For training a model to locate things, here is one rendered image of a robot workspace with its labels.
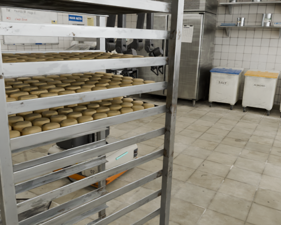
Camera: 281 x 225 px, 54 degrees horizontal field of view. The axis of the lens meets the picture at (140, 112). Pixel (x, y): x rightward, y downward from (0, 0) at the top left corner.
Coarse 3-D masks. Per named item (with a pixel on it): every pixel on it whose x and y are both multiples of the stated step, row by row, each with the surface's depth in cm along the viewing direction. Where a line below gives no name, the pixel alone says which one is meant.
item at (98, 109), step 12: (120, 96) 119; (48, 108) 97; (60, 108) 99; (72, 108) 102; (84, 108) 98; (96, 108) 98; (108, 108) 99; (120, 108) 99; (132, 108) 101; (144, 108) 105; (12, 120) 82; (24, 120) 89; (36, 120) 83; (48, 120) 84; (60, 120) 86; (72, 120) 84; (84, 120) 85; (12, 132) 72; (24, 132) 74; (36, 132) 74
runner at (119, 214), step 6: (156, 192) 113; (144, 198) 108; (150, 198) 111; (132, 204) 104; (138, 204) 106; (120, 210) 100; (126, 210) 102; (132, 210) 105; (108, 216) 96; (114, 216) 98; (120, 216) 101; (96, 222) 93; (102, 222) 95; (108, 222) 97
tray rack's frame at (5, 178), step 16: (0, 48) 58; (0, 64) 59; (0, 80) 59; (0, 96) 60; (0, 112) 61; (0, 128) 62; (0, 144) 62; (0, 160) 63; (0, 176) 64; (0, 192) 66; (16, 208) 68; (16, 224) 69
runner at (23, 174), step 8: (160, 128) 106; (136, 136) 97; (144, 136) 100; (152, 136) 103; (112, 144) 90; (120, 144) 93; (128, 144) 96; (80, 152) 82; (88, 152) 84; (96, 152) 86; (104, 152) 89; (56, 160) 77; (64, 160) 79; (72, 160) 81; (80, 160) 83; (32, 168) 72; (40, 168) 74; (48, 168) 76; (56, 168) 77; (16, 176) 70; (24, 176) 71; (32, 176) 73
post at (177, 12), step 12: (180, 0) 94; (180, 12) 95; (180, 24) 96; (180, 36) 98; (180, 48) 99; (168, 72) 102; (168, 84) 103; (168, 96) 104; (168, 108) 104; (168, 120) 105; (168, 132) 106; (168, 144) 108; (168, 156) 109; (168, 168) 110; (168, 180) 112; (168, 192) 114; (168, 204) 115; (168, 216) 117
